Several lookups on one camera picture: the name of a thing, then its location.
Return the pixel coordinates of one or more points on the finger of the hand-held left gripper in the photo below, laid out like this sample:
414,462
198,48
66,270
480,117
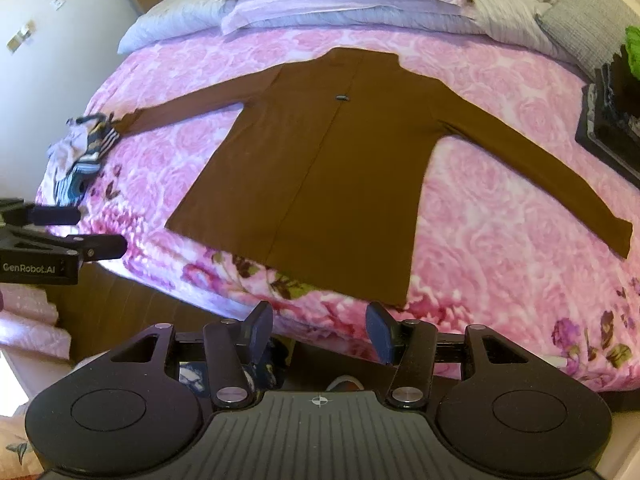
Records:
102,246
57,215

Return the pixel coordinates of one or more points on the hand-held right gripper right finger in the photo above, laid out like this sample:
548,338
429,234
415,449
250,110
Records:
381,332

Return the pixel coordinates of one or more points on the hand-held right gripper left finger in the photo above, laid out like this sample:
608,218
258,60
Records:
261,332

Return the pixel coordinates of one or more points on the brown long-sleeved shirt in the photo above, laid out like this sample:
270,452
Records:
325,170

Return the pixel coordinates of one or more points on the navy white striped garment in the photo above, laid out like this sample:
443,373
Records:
75,185

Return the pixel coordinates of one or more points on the person's grey slipper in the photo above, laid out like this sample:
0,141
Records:
345,384

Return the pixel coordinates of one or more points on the pale crumpled cloth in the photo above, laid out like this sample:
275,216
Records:
65,150

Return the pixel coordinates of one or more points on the black yellow striped garment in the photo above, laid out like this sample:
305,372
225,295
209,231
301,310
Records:
100,137

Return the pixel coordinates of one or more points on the pink floral bedsheet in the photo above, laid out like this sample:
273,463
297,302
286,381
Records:
500,235

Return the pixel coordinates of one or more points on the grey striped quilt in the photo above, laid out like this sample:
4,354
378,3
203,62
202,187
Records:
170,20

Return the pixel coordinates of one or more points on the black folded garment stack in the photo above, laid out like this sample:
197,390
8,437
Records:
615,125

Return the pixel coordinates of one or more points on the lilac pillow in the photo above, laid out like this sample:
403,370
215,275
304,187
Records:
325,7

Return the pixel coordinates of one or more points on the grey woven cushion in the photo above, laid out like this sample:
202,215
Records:
585,25

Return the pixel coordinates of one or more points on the green knitted garment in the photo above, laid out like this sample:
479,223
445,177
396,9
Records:
632,50

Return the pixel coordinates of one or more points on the tan wall switch plate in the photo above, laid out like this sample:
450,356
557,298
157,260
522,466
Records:
14,43

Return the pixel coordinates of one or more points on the white wall device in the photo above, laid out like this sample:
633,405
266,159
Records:
28,27

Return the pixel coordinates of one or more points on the white wall socket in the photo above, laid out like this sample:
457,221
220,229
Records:
59,2

